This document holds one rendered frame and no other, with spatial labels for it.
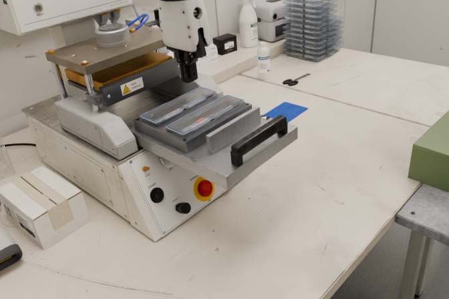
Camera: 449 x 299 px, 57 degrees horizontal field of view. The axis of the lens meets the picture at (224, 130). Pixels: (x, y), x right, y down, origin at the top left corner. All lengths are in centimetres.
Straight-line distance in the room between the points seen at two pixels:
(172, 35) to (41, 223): 49
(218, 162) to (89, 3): 59
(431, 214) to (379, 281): 89
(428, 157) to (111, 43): 78
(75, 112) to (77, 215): 24
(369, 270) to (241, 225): 104
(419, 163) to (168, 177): 60
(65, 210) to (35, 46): 74
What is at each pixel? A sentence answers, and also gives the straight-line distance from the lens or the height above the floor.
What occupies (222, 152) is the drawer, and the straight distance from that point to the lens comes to 80.
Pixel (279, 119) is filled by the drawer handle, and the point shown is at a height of 101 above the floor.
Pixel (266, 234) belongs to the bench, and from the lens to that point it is 94.
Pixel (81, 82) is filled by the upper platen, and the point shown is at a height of 104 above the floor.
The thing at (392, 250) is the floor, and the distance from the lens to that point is 202.
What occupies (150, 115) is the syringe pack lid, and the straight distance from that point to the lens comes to 90.
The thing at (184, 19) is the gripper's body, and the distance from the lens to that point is 80.
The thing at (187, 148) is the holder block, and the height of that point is 98.
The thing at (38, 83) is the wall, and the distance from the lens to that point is 161.
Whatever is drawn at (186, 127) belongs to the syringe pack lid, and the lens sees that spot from 83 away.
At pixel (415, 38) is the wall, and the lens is 338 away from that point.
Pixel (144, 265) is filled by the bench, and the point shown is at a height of 75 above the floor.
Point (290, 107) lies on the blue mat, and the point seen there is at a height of 75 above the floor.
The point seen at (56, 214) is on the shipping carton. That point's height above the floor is 82.
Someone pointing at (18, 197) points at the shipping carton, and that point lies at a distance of 106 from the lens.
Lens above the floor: 139
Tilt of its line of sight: 29 degrees down
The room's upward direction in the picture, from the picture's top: 5 degrees counter-clockwise
